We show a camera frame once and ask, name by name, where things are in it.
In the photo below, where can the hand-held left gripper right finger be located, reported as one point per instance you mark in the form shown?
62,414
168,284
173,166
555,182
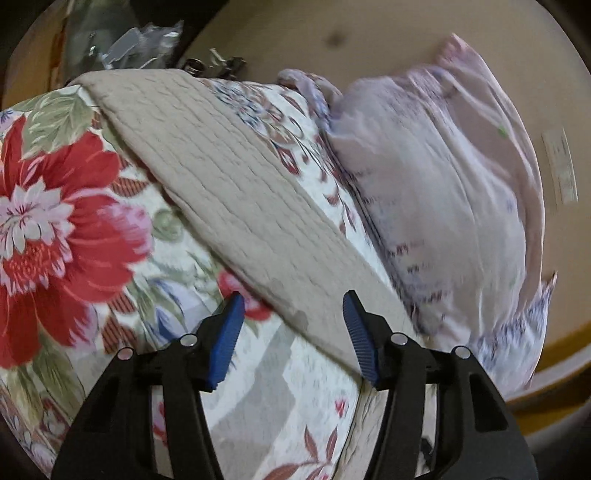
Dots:
361,344

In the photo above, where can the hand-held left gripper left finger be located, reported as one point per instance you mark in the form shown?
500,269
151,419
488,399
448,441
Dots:
225,344

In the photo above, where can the lavender tree printed pillow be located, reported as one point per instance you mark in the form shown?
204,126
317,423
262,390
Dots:
512,337

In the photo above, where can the pale pink printed pillow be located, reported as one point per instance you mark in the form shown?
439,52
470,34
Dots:
429,184

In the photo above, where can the floral printed bedsheet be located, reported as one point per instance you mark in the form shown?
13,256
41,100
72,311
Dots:
69,221

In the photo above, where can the yellow wooden bed headboard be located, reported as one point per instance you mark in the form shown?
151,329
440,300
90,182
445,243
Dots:
561,374

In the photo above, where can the small metal clips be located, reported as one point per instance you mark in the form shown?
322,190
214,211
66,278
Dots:
217,62

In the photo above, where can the clear plastic bag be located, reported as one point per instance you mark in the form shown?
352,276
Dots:
138,44

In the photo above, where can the white wall plate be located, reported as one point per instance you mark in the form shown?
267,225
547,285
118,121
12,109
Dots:
561,166

